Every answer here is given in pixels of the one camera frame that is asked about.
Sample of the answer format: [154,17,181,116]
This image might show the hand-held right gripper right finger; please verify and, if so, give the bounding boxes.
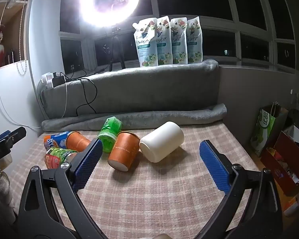
[199,140,283,239]

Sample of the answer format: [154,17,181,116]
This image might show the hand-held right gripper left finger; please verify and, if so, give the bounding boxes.
[17,139,104,239]

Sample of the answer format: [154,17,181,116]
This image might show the white cup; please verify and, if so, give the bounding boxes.
[139,121,185,163]

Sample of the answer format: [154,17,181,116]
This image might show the orange paper cup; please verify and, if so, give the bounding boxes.
[65,131,91,152]
[108,131,141,172]

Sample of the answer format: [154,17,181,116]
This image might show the green and red cup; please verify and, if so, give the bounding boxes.
[45,147,79,169]

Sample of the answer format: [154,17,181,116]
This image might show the green plastic cup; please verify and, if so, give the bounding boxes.
[97,117,122,153]

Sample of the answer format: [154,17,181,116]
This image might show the light fleece cloth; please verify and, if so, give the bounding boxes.
[0,161,16,219]

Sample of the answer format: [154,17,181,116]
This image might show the blue and orange can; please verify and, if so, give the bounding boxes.
[43,131,71,151]

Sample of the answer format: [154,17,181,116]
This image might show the pink plaid cloth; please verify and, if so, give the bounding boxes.
[9,124,260,239]

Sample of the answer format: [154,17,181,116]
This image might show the green paper bag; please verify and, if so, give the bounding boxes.
[250,102,288,157]

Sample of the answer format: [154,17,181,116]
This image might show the white power strip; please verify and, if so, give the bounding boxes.
[41,72,58,89]

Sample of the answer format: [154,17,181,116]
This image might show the red cardboard box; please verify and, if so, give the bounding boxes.
[260,124,299,197]

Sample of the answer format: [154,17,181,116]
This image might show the black charger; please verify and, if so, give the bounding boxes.
[52,73,65,87]

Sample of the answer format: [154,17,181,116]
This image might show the grey fleece blanket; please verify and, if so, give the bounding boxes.
[38,59,228,132]

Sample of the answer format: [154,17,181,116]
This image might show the wooden shelf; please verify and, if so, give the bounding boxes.
[0,0,29,72]

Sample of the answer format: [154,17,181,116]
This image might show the white floral refill pouch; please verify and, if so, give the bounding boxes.
[186,16,204,63]
[170,17,189,64]
[133,17,157,68]
[156,16,174,65]

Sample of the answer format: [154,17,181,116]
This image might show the black tripod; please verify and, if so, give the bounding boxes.
[102,25,126,72]

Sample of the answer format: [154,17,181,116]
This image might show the black cable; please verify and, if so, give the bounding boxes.
[65,73,98,116]

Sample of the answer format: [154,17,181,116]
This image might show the white bead chain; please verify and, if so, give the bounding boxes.
[16,0,32,75]

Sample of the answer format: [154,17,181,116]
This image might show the ring light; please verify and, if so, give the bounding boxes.
[78,0,144,28]

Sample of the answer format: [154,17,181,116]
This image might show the white window frame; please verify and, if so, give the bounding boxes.
[58,0,297,74]

